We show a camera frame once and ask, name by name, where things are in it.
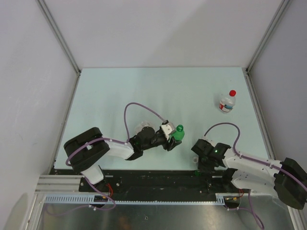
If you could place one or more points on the clear bottle with orange label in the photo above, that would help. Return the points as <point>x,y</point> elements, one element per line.
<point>141,125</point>

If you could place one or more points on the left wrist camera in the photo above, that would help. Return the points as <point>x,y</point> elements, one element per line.
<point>168,129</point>

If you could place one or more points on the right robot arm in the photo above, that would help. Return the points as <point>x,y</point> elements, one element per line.
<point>285,180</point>

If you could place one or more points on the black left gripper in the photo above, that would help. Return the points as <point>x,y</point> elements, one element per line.
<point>171,144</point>

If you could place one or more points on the white bottle cap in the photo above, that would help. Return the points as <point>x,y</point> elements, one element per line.
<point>195,159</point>

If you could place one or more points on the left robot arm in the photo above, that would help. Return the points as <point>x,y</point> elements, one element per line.
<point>85,150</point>

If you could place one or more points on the red bottle cap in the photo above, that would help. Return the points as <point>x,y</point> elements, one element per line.
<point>232,93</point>

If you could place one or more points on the clear bottle with red label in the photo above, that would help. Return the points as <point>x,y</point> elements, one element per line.
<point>227,103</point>

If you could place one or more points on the grey slotted cable duct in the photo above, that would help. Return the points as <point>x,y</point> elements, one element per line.
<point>94,199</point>

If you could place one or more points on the green plastic bottle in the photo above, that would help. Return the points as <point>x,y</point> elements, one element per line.
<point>179,133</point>

